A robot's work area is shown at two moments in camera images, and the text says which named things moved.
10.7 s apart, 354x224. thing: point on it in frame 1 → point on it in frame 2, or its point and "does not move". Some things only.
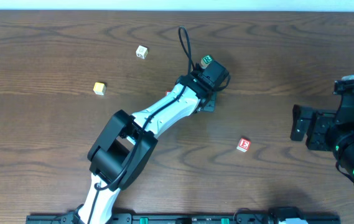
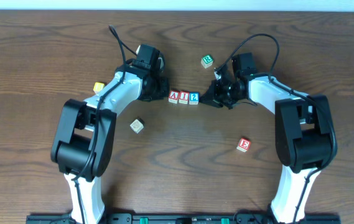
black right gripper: (316, 130) → (221, 92)
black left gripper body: (209, 104) → (161, 88)
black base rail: (193, 219) does not move
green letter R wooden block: (205, 60) does not move
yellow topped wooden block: (99, 88) does not move
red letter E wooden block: (244, 145) does not move
